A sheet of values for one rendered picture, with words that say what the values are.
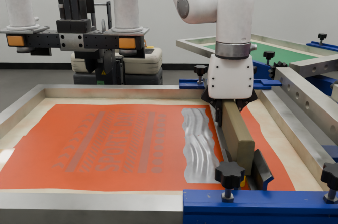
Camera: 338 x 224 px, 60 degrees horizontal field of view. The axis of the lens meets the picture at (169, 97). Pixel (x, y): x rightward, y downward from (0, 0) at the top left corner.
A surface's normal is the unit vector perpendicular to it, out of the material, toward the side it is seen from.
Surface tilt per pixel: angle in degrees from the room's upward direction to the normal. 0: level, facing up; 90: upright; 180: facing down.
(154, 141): 0
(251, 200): 0
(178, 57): 90
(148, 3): 90
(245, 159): 90
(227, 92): 96
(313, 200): 0
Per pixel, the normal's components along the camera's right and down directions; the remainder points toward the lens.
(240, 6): 0.11, 0.36
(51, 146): 0.00, -0.93
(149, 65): -0.11, 0.37
